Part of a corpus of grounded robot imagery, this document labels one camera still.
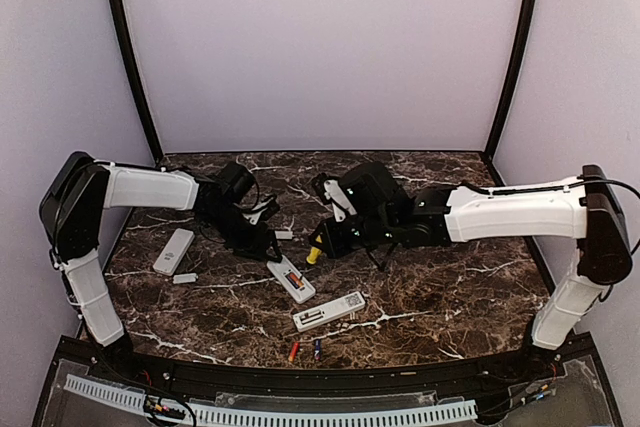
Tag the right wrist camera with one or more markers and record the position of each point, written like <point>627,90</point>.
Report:
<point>330,193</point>

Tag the white remote with barcode label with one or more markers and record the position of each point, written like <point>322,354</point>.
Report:
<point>279,270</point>

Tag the left black frame post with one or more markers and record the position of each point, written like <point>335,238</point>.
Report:
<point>128,56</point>

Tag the yellow handled screwdriver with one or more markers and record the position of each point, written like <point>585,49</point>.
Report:
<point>313,256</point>

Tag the plain white slim remote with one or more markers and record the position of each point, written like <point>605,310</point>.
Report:
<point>173,252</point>

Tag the right black frame post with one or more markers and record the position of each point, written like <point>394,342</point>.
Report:
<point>513,70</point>

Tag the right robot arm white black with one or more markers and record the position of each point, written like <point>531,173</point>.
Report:
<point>371,209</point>

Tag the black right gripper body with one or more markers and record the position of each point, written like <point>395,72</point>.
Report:
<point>342,244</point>

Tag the black frame post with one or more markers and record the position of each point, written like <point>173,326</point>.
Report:
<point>128,56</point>
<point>513,70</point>

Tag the white slotted cable duct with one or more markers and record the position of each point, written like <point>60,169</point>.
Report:
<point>249,410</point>

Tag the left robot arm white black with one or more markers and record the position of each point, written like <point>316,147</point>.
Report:
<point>71,213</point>

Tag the grey battery cover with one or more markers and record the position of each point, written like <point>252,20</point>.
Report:
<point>284,235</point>

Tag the white button remote control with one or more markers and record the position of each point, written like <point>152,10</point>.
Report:
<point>329,312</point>

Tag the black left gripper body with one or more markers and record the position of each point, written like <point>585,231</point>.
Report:
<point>247,243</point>

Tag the red blue battery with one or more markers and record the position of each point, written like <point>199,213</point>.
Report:
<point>293,351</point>

